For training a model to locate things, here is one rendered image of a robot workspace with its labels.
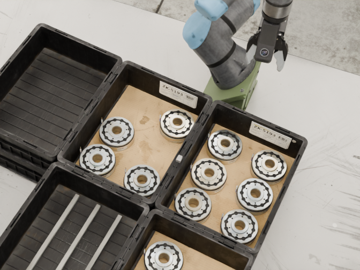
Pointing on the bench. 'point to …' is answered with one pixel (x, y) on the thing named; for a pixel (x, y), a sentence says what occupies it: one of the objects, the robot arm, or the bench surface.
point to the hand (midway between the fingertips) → (263, 67)
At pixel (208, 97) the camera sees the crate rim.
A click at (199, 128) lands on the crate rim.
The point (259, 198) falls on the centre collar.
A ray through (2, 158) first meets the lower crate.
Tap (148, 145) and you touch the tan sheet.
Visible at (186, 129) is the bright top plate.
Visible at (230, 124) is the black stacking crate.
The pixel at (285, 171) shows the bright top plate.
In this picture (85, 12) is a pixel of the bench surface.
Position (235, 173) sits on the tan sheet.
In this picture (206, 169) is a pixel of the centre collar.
